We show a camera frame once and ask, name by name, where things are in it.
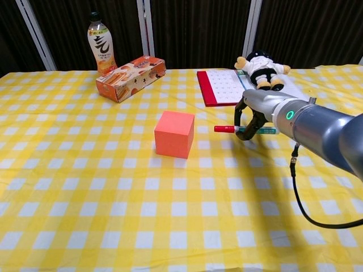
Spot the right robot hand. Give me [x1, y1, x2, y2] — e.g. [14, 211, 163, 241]
[234, 89, 298, 141]

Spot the red desk calendar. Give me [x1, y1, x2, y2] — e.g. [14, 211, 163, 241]
[196, 69, 310, 108]

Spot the red capped green marker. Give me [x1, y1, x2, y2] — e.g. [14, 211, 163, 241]
[214, 125, 277, 135]

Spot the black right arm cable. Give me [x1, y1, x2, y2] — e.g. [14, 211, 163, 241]
[289, 142, 363, 228]

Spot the black white plush toy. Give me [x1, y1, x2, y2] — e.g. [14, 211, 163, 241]
[234, 50, 292, 92]

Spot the yellow checkered tablecloth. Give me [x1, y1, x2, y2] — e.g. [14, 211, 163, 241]
[0, 64, 363, 272]

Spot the pink cube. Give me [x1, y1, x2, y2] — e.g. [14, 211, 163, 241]
[154, 110, 196, 159]

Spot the orange snack box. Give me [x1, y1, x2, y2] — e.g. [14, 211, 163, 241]
[95, 56, 167, 104]

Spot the orange drink bottle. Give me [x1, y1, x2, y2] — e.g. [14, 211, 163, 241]
[87, 11, 119, 77]

